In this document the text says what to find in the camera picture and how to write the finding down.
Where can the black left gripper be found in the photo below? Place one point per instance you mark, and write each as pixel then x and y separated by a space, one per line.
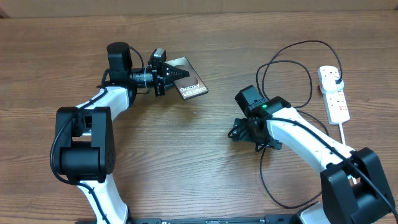
pixel 166 76

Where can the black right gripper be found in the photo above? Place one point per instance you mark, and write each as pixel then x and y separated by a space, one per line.
pixel 240 134

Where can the Galaxy smartphone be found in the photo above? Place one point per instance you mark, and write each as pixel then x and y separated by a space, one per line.
pixel 188 87

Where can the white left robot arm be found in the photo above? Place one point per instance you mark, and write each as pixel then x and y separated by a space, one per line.
pixel 83 151

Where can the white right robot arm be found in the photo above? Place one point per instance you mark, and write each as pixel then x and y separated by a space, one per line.
pixel 354 185

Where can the white charger adapter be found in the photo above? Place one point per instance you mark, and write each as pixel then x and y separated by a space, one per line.
pixel 330 85

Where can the white power strip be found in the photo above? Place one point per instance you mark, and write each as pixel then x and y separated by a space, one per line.
pixel 335 103

